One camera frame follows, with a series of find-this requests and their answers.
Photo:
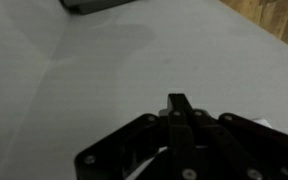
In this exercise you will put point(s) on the dark grey floor object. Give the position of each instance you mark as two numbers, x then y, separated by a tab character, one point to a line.
91	6

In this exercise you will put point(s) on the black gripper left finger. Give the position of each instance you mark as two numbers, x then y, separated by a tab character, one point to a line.
120	153

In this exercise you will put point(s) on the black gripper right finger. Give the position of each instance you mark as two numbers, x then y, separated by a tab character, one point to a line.
227	148

